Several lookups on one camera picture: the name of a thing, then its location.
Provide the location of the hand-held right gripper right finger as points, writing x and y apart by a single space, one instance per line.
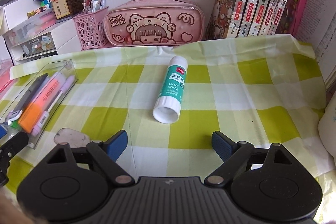
223 145

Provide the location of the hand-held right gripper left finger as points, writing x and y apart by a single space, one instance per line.
118 144

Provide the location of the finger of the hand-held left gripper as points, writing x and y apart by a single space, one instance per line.
2 132
15 145

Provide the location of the orange highlighter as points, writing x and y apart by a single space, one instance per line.
39 106

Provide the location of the white eraser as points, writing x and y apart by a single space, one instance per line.
72 138

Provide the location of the black marker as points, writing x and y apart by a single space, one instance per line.
32 90

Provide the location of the purple mechanical pencil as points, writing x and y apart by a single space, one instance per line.
61 95

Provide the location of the white green glue stick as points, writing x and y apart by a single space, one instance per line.
170 90

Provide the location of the pink highlighter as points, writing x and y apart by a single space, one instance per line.
59 79

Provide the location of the clear plastic storage box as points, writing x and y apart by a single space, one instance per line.
65 69

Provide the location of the pink desk mat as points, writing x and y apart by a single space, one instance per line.
4 85

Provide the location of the green checked tablecloth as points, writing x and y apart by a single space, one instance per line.
236 87

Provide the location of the clear decorated drawer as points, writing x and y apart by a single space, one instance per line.
36 44

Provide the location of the small clear lidded container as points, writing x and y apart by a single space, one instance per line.
9 37

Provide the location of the large clear lidded container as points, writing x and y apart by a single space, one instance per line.
34 23

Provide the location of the white drawer organiser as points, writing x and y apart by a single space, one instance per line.
65 35

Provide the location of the pink perforated pen holder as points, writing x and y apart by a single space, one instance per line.
90 29

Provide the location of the white storage box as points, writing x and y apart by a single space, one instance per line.
15 14

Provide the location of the small colourful toy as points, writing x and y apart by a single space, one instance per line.
38 12

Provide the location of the pink pencil case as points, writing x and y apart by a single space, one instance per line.
157 22

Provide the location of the glass vase with label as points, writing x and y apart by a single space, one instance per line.
69 5

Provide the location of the printed paper sheets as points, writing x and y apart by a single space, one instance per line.
323 16

